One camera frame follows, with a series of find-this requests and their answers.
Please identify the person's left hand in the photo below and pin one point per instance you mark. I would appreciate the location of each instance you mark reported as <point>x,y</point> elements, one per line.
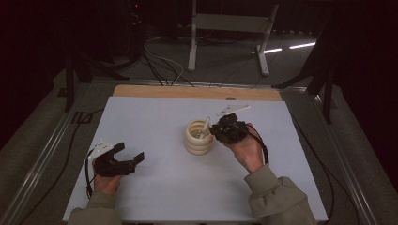
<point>108,186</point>

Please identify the dark equipment with red light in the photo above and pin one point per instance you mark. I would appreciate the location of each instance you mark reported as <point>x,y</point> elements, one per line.
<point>136,18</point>

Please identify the cream ringed pen holder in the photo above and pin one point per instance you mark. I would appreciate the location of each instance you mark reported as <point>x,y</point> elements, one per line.
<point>197,148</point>

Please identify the person's right hand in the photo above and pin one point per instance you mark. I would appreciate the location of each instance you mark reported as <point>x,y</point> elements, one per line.
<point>250,153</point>

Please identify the grey metal stand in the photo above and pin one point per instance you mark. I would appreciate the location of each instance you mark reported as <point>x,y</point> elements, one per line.
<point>230,23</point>

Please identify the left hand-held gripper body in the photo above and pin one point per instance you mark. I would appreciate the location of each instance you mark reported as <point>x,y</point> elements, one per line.
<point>106,167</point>

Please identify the metal floor rail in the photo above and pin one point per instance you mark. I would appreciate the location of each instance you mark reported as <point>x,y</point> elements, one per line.
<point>350,175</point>
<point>40,156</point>

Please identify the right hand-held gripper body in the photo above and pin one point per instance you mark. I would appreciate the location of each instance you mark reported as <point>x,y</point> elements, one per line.
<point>231,131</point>

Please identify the clear ballpoint pen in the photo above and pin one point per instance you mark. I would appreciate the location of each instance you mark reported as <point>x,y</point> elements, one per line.
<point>205,126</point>

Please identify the white table mat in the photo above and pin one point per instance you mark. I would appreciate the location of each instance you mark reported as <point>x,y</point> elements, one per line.
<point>172,193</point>

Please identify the black tripod stand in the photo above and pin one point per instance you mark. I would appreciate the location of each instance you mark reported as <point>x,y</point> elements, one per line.
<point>328,100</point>
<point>69,87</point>

